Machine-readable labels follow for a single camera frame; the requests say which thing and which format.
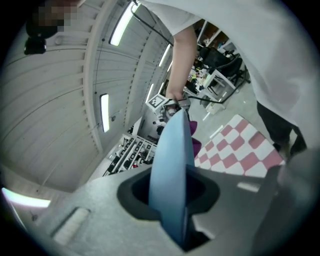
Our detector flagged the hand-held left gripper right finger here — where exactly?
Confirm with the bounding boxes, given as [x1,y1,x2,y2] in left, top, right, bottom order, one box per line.
[189,166,276,256]

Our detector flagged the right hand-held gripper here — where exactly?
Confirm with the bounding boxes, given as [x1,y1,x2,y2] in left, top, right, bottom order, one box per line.
[145,93,192,123]

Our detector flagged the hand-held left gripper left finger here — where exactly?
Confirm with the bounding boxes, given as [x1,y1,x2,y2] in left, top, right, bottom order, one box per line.
[37,167,181,256]

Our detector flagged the purple cloth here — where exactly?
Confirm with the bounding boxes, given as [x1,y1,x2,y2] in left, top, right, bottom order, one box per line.
[188,119,202,154]

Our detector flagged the big blue plate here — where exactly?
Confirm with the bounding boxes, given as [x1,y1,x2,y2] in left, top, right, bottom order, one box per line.
[149,108,196,251]

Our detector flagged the person's right forearm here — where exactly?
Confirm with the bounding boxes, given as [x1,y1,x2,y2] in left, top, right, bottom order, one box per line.
[165,24,198,101]

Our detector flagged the ceiling light panel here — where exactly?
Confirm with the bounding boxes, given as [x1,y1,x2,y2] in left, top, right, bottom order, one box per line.
[109,3,140,47]
[145,83,155,103]
[99,93,110,133]
[158,43,172,67]
[1,187,52,208]

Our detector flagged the white shelf unit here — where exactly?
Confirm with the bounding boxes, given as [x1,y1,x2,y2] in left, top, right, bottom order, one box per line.
[102,116,161,177]

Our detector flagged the red white checkered tablecloth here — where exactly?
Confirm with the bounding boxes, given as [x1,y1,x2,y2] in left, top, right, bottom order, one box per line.
[193,114,286,178]

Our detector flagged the white desk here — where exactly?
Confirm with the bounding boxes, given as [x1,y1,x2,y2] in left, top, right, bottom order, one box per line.
[202,68,237,96]

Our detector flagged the black mesh office chair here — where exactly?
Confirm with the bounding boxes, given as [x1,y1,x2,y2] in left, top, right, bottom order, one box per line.
[199,46,252,85]

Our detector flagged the white cubby shelf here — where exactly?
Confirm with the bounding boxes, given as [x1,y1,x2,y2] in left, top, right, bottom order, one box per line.
[196,19,241,55]

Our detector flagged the person's black trousers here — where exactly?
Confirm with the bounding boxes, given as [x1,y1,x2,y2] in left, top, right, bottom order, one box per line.
[256,101,308,161]

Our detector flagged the person's white shirt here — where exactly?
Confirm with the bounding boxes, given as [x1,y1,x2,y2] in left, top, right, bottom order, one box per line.
[139,0,320,128]

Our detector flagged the person's head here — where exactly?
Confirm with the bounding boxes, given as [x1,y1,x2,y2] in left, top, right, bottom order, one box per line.
[26,0,81,33]

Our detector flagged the black head camera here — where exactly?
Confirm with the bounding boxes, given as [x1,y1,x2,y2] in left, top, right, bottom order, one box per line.
[23,34,48,56]

